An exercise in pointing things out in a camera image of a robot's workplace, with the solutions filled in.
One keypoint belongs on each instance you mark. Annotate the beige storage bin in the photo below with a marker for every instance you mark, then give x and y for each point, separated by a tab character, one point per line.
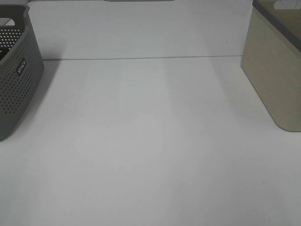
272	59

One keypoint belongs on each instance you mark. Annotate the grey perforated plastic basket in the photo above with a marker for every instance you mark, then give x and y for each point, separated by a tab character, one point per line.
21	66

